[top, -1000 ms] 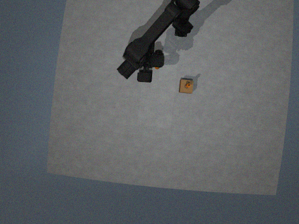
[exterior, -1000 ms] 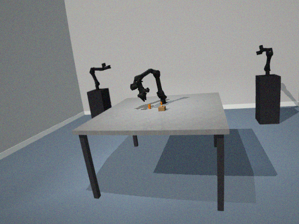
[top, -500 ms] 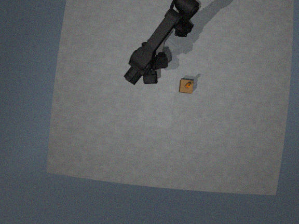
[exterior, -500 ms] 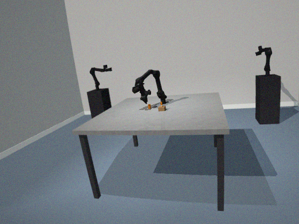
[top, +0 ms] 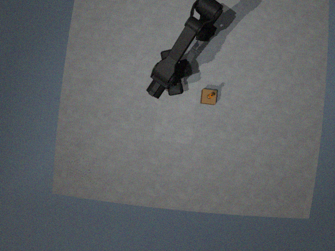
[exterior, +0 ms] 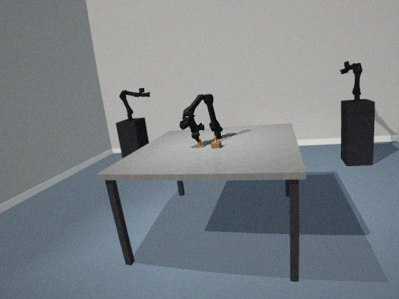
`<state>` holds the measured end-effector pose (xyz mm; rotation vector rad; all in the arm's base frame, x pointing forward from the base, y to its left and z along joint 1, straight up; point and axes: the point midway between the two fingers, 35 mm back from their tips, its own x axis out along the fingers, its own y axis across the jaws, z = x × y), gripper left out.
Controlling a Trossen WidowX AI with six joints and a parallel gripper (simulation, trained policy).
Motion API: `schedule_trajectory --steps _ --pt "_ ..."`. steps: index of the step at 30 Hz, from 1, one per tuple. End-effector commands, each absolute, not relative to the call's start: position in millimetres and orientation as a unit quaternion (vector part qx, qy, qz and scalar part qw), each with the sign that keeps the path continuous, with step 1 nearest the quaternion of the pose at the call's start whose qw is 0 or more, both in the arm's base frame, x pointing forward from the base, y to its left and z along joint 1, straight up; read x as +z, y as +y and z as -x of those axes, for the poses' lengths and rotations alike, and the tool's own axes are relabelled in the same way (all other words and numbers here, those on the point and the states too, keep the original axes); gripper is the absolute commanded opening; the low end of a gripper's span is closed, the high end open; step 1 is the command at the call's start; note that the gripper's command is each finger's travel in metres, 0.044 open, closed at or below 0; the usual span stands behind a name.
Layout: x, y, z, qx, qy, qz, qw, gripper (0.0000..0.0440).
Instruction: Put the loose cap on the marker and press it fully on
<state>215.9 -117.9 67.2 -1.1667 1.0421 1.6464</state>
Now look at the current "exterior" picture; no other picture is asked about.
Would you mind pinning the brown wooden block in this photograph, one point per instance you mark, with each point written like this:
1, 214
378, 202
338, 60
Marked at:
216, 145

